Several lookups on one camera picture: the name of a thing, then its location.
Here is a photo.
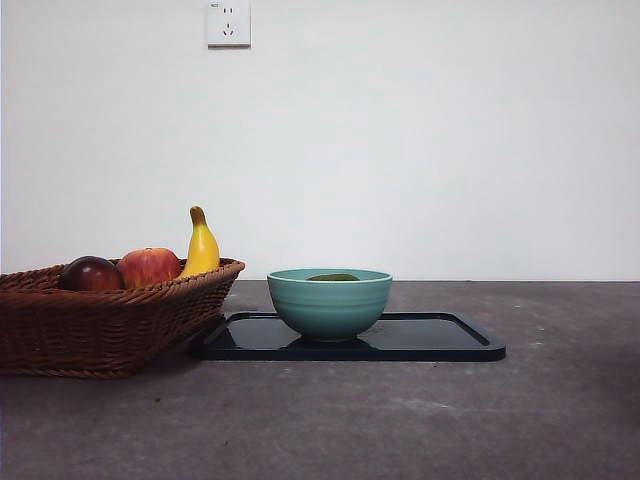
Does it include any teal ceramic bowl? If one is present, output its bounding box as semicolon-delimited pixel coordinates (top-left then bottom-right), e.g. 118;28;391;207
266;268;394;344

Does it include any yellow banana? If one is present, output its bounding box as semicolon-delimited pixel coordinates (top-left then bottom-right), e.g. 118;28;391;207
175;205;221;280

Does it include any black rectangular tray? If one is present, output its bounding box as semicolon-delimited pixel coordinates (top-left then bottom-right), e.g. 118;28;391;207
189;311;507;363

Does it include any red yellow apple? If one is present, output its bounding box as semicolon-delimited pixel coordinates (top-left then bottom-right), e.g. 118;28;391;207
116;246;182;290

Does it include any dark red plum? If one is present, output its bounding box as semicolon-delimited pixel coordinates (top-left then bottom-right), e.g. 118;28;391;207
60;255;125;292

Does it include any brown woven wicker basket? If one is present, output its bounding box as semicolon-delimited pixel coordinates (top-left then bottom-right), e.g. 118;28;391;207
0;257;246;380

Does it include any white wall power socket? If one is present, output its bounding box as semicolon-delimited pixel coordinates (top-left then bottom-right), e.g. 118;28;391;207
207;0;252;50

